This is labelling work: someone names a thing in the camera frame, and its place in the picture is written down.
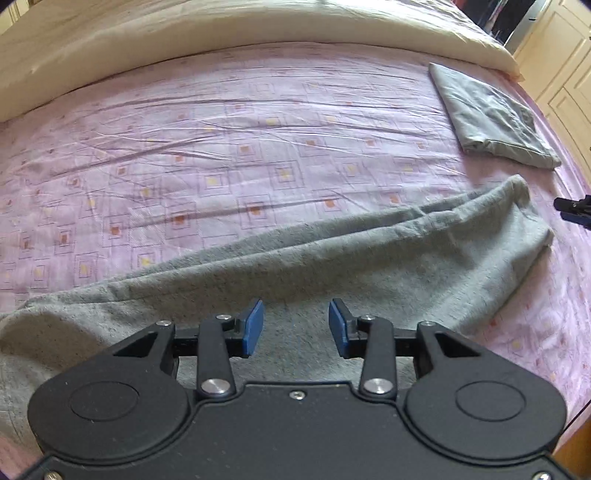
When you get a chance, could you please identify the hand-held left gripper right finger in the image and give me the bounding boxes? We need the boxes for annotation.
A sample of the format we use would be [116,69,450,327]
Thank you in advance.
[328,298,481,401]

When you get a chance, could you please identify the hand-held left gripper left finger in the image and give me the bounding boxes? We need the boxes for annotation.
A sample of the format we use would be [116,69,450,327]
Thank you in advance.
[113,298,265,401]

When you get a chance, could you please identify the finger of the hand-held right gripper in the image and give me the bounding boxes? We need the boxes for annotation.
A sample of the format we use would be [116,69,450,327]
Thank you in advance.
[555,194,591,228]

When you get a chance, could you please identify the grey pants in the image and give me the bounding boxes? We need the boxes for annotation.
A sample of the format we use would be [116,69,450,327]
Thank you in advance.
[0,174,555,457]

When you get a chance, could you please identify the folded grey cloth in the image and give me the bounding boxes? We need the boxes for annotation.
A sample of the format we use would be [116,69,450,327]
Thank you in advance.
[428,62,563,169]

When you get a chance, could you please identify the cream wardrobe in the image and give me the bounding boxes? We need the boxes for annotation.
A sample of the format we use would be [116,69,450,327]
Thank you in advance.
[512,0,591,155]

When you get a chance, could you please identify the pink patterned bed sheet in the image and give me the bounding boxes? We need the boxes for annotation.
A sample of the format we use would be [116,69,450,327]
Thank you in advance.
[0,44,591,430]

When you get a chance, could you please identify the cream duvet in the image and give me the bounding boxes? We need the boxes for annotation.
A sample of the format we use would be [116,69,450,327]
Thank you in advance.
[0,0,525,123]

